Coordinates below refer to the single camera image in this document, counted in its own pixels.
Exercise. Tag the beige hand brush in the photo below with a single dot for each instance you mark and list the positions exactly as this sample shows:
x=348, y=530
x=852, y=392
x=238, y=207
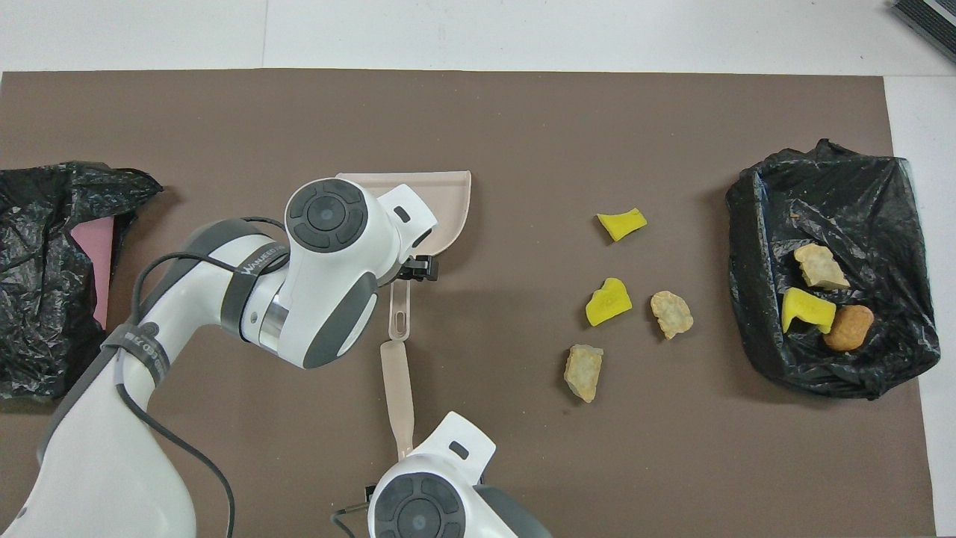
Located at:
x=399, y=396

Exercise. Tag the black bag lined bin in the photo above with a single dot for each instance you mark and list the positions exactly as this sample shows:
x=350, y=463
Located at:
x=851, y=194

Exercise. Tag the crumpled black trash bag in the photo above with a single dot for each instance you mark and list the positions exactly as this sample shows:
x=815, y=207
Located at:
x=37, y=299

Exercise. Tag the brown foam nugget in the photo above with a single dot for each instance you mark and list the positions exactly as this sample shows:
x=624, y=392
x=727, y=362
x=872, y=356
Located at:
x=848, y=328

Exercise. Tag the yellow sponge piece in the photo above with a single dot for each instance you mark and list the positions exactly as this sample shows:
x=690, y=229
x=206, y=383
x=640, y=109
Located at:
x=621, y=223
x=806, y=310
x=608, y=302

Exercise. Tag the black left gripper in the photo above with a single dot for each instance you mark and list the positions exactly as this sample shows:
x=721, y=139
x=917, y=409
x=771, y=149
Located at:
x=418, y=268

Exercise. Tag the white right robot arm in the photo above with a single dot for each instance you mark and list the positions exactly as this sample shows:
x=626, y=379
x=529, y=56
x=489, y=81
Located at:
x=448, y=493

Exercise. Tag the brown table mat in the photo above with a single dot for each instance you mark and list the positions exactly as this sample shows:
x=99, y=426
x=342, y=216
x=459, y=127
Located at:
x=448, y=112

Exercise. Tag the dark ribbed device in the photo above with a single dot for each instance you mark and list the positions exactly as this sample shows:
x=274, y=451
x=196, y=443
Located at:
x=930, y=19

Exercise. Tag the pale foam chunk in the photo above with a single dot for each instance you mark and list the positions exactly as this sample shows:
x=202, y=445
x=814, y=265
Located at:
x=584, y=371
x=821, y=267

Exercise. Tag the beige plastic dustpan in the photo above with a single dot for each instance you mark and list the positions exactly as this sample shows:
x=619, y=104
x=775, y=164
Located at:
x=441, y=202

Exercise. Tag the pink bin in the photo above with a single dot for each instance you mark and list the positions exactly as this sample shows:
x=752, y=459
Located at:
x=93, y=254

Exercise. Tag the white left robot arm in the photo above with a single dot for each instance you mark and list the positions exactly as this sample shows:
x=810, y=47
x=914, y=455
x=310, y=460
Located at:
x=321, y=284

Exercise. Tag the tan foam chunk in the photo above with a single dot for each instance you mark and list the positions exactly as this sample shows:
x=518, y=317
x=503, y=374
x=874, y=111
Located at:
x=671, y=314

